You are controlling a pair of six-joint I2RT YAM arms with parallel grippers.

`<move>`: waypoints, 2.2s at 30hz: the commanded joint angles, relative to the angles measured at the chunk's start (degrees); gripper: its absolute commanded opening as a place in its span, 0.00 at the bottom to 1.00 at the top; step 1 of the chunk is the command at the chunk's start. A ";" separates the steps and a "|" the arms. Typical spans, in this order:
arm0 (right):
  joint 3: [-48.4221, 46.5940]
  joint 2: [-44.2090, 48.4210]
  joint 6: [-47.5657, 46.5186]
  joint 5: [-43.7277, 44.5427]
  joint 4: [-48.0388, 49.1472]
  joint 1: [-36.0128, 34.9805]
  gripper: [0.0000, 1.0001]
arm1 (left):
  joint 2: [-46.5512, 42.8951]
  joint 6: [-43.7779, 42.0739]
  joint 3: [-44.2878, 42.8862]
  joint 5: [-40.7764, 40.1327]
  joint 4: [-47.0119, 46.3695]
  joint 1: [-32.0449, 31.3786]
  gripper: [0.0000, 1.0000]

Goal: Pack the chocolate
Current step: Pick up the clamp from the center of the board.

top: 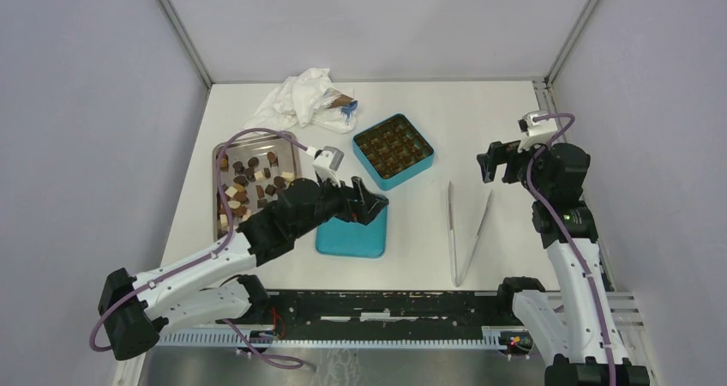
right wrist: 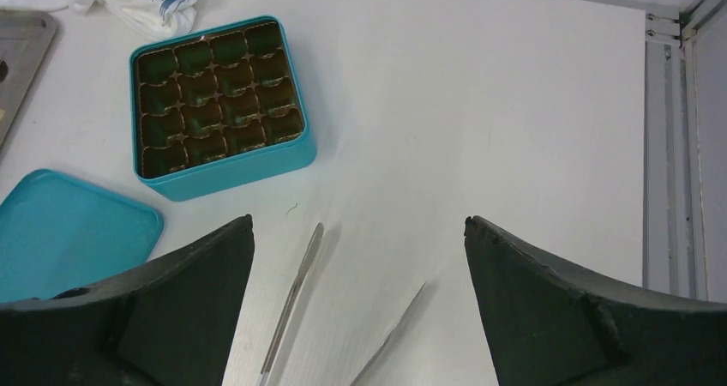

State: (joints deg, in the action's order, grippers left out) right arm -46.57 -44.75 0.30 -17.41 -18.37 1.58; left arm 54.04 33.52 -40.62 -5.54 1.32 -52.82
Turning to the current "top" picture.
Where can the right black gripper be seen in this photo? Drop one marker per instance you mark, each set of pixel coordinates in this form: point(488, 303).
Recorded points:
point(498, 153)

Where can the metal serving tongs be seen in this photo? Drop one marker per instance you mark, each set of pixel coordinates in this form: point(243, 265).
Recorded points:
point(462, 250)

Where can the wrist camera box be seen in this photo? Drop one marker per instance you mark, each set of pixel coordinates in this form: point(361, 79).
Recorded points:
point(326, 164)
point(537, 128)

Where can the teal chocolate box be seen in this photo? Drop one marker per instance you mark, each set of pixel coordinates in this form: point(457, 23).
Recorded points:
point(393, 151)

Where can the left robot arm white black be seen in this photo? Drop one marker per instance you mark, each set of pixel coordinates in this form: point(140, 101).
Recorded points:
point(213, 283)

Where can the brown blue wrapper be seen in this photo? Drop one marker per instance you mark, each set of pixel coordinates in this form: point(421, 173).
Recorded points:
point(335, 99)

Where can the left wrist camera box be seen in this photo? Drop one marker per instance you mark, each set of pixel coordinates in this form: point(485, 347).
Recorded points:
point(326, 164)

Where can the stainless steel tray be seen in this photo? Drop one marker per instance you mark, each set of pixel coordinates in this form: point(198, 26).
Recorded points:
point(246, 176)

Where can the white chocolate square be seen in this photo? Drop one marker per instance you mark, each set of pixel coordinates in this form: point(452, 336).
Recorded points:
point(288, 176)

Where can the white crumpled cloth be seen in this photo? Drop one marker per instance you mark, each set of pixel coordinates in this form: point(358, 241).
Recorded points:
point(298, 101)

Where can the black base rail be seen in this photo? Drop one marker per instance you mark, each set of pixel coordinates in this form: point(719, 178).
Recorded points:
point(389, 316)

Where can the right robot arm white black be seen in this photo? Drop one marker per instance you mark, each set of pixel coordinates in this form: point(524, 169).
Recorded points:
point(581, 345)

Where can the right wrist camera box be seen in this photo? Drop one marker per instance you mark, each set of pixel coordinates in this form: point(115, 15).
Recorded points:
point(537, 128)

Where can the teal box lid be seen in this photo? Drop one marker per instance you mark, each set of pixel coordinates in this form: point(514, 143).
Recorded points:
point(339, 238)

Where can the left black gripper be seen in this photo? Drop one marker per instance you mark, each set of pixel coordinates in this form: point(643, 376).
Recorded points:
point(351, 207)

